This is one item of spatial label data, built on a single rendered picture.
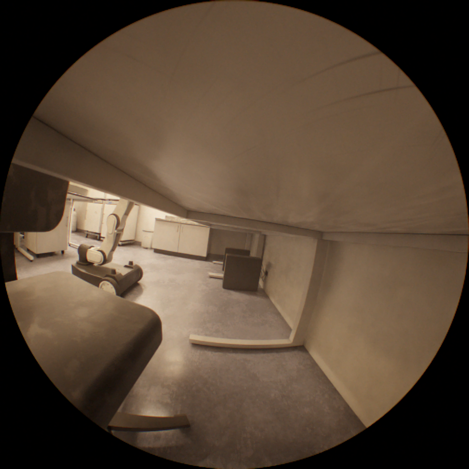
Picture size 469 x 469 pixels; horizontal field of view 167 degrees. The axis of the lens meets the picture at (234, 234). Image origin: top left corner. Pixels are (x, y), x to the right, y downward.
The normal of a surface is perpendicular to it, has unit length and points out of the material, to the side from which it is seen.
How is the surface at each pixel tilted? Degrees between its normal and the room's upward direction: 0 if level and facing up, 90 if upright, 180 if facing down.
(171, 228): 90
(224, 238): 90
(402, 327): 90
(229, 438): 0
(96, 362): 0
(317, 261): 90
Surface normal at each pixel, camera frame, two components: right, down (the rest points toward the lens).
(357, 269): -0.99, -0.14
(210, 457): 0.14, -0.99
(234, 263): 0.07, 0.02
